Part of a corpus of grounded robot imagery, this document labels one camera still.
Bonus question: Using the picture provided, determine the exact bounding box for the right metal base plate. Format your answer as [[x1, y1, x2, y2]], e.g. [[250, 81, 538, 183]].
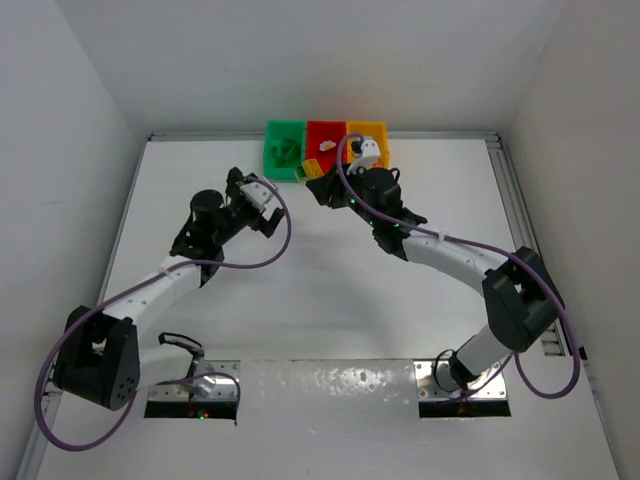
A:
[[414, 358, 509, 401]]

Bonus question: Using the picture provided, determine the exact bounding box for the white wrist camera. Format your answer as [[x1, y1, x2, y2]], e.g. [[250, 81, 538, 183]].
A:
[[346, 136, 381, 175], [239, 181, 274, 214]]

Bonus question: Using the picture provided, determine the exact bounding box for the red plastic bin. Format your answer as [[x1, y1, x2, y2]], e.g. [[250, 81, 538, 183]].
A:
[[305, 120, 347, 173]]

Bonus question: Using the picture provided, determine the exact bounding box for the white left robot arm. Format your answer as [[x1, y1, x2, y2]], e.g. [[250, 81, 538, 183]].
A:
[[53, 168, 291, 411]]

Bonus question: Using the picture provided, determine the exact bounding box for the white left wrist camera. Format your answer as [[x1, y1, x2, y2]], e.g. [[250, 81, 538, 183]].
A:
[[239, 181, 274, 214]]

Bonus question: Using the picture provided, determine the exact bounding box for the green lego brick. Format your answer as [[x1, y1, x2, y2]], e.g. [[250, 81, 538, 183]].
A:
[[269, 138, 302, 168]]

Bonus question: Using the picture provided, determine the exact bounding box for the aluminium frame rail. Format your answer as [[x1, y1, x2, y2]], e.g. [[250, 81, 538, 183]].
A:
[[486, 134, 572, 357]]

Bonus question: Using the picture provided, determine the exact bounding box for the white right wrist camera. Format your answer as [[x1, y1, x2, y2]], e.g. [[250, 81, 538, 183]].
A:
[[346, 136, 381, 175]]

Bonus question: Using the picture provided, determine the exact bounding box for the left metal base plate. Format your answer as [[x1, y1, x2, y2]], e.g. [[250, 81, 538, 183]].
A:
[[148, 360, 240, 402]]

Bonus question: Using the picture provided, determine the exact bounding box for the yellow green lego pair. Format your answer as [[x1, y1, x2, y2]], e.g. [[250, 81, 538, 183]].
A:
[[294, 158, 325, 182]]

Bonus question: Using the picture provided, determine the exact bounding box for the yellow plastic bin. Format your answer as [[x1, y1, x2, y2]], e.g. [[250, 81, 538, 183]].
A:
[[346, 120, 390, 168]]

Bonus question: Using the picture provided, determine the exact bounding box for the metal base plate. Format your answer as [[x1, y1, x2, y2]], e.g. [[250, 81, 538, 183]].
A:
[[414, 358, 509, 401], [148, 360, 240, 402]]

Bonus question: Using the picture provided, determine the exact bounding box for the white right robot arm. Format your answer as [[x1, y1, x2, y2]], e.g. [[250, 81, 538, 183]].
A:
[[306, 166, 563, 392]]

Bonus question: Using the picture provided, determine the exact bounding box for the green plastic bin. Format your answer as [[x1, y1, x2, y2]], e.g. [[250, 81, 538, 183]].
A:
[[263, 120, 306, 182]]

